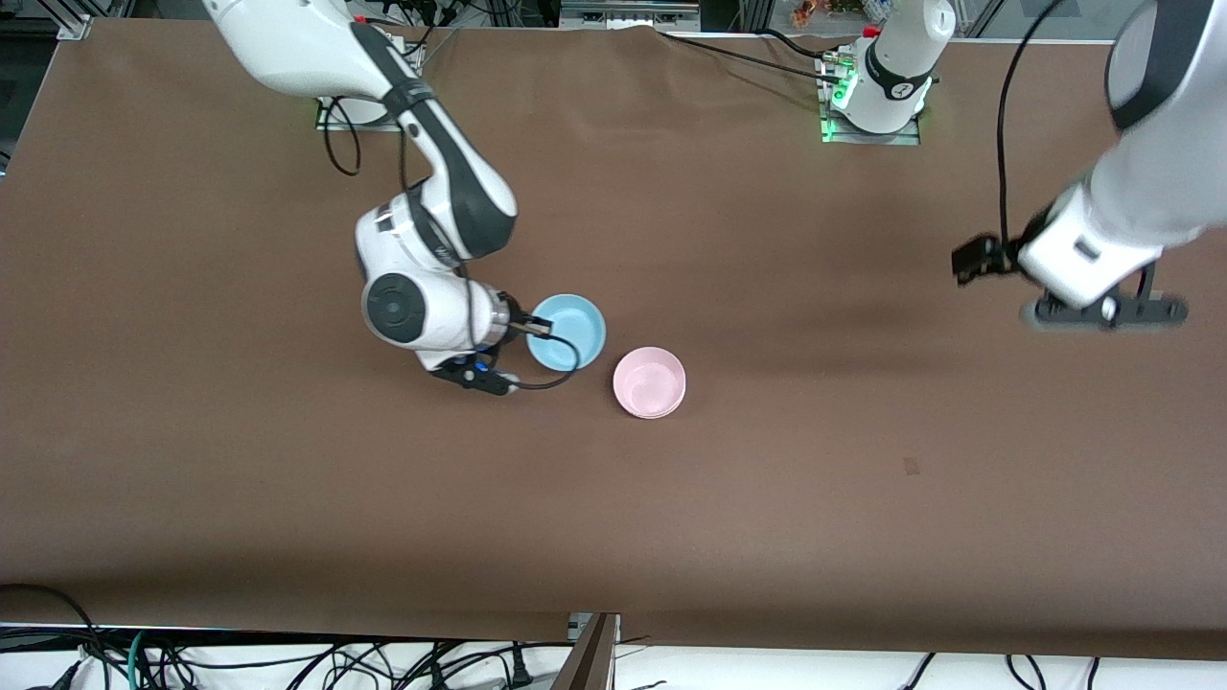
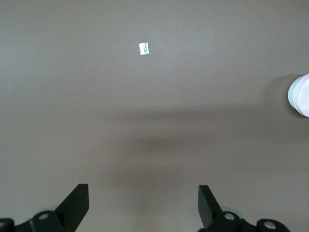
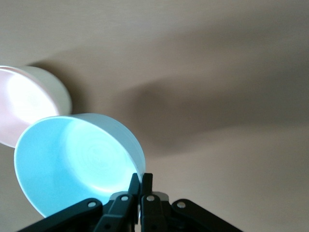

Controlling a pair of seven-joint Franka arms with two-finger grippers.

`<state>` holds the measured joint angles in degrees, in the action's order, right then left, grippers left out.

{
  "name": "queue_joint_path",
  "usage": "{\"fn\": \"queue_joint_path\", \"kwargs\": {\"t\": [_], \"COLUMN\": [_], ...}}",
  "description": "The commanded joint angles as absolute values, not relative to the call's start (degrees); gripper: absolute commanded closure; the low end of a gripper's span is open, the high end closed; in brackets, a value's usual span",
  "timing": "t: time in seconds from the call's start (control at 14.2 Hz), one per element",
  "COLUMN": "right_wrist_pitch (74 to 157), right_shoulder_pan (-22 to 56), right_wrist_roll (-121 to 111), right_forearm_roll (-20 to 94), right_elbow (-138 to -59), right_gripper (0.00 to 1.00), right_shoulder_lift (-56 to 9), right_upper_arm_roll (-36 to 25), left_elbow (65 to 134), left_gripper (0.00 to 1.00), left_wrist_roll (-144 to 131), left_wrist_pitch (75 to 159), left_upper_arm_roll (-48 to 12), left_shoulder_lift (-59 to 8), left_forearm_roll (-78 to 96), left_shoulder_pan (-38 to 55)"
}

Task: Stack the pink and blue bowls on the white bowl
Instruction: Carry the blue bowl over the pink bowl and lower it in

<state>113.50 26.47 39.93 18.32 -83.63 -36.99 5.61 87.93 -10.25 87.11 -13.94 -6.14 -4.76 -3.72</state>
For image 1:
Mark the black power plug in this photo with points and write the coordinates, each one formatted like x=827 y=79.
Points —
x=520 y=668

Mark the silver aluminium extrusion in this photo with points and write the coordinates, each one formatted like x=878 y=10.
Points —
x=628 y=13

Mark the pink bowl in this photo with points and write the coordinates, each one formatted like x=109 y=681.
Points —
x=650 y=380

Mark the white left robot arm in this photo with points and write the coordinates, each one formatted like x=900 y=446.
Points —
x=1160 y=172

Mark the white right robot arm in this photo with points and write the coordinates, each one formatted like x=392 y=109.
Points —
x=288 y=48

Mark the colourful background items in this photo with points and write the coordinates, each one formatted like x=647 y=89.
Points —
x=834 y=10

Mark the metal table post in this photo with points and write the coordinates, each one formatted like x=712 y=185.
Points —
x=587 y=661

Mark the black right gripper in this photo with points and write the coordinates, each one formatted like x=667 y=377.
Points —
x=515 y=319

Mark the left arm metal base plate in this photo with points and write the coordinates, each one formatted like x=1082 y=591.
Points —
x=906 y=139

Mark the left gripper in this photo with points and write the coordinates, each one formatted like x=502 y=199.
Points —
x=997 y=256

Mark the blue bowl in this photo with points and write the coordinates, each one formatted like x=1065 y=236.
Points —
x=575 y=326

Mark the brown table cover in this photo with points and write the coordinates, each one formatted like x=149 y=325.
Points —
x=613 y=498

